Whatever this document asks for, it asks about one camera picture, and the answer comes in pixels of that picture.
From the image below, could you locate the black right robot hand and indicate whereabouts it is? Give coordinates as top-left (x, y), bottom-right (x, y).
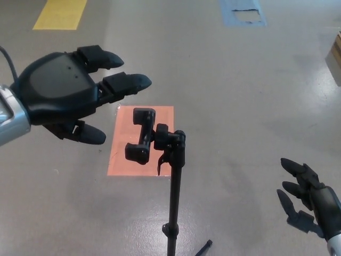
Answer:
top-left (276, 157), bottom-right (341, 242)

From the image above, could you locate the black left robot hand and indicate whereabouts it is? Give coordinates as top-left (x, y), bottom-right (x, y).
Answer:
top-left (10, 45), bottom-right (153, 146)

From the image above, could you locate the black tripod phone stand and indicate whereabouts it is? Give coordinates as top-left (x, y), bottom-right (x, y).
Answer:
top-left (124, 107), bottom-right (213, 256)

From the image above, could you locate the orange rectangular floor marking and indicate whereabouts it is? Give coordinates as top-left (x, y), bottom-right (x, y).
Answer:
top-left (107, 106), bottom-right (175, 177)

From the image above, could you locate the wooden box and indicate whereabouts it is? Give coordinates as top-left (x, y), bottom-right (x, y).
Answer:
top-left (324, 30), bottom-right (341, 86)

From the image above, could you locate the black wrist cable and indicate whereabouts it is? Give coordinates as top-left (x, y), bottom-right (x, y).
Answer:
top-left (0, 45), bottom-right (19, 81)

